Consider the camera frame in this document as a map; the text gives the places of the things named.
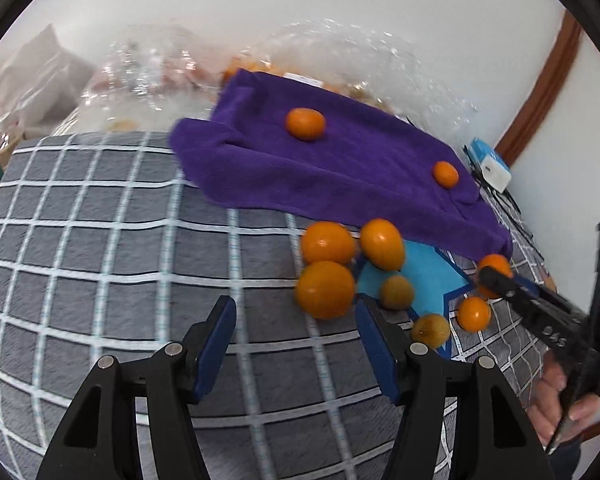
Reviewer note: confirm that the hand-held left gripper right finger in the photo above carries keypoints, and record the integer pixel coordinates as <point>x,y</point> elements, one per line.
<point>377,350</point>

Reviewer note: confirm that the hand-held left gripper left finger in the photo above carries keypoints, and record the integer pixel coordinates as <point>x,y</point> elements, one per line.
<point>215,350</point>

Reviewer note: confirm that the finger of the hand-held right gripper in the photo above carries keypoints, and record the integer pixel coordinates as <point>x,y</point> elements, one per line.
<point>500,282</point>
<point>535,289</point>

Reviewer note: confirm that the small round orange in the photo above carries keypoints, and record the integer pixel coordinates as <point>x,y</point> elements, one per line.
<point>473,313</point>
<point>445,174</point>
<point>497,262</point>

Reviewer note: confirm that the yellow kumquat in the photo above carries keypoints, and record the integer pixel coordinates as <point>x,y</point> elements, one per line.
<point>430,330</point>

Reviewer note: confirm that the olive green kumquat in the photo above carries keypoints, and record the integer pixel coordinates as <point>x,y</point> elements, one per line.
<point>396,291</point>

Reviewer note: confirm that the orange mandarin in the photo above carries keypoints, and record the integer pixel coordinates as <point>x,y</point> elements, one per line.
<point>305,123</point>
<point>328,244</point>
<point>325,289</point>

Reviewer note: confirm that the oval orange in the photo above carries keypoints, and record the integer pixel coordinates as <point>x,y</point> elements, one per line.
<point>383,243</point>

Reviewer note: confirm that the person's right forearm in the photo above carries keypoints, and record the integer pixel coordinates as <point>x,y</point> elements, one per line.
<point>565,462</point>

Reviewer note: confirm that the person's right hand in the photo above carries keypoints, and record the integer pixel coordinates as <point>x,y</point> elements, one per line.
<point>542,410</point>

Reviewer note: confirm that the white and blue box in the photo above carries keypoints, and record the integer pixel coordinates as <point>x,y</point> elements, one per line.
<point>492,167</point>

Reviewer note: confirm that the grey checked blanket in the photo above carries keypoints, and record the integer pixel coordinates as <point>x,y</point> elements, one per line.
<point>105,260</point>

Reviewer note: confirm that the purple towel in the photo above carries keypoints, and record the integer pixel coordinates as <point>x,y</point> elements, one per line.
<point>355,170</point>

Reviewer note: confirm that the large clear plastic bag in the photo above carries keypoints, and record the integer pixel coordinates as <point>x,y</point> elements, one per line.
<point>380,55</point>

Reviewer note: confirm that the pile of bagged oranges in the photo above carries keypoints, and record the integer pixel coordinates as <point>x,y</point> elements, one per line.
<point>247,66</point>

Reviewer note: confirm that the crumpled clear plastic bag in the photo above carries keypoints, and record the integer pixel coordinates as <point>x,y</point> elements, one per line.
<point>145,70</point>

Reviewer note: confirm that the white plastic bag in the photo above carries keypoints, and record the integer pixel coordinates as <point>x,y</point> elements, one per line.
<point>40,75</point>

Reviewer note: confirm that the brown wooden door frame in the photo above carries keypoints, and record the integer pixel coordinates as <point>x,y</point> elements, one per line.
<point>545,90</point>

